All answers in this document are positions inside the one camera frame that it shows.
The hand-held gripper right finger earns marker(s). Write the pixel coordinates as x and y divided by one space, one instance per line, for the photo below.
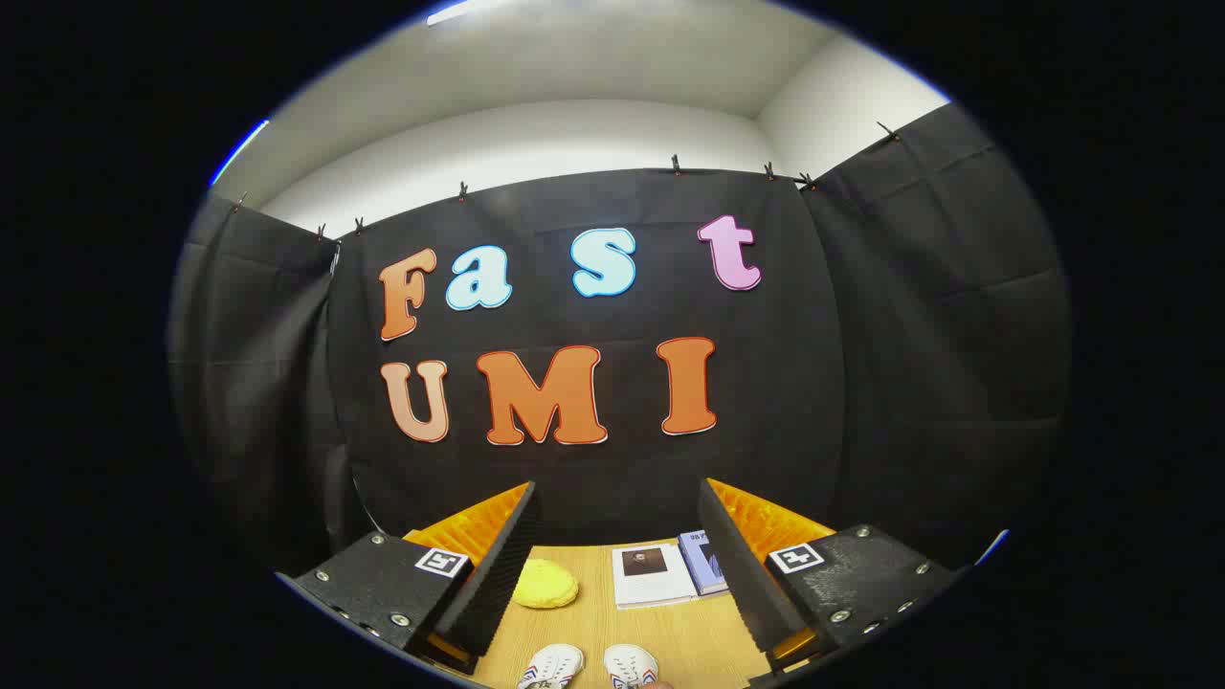
732 565

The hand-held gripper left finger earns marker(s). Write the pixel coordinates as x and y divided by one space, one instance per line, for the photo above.
498 574

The white canvas shoe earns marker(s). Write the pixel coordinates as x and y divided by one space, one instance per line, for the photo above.
553 665
630 663

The blue cover book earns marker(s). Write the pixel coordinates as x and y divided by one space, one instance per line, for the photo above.
699 565

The yellow plush toy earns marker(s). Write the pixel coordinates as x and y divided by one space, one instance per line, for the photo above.
544 584

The white book with dark picture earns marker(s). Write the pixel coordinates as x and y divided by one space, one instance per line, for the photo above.
656 584

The black backdrop cloth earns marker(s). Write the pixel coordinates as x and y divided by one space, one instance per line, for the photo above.
622 478

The row of small black clips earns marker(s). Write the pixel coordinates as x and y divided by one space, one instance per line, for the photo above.
676 165

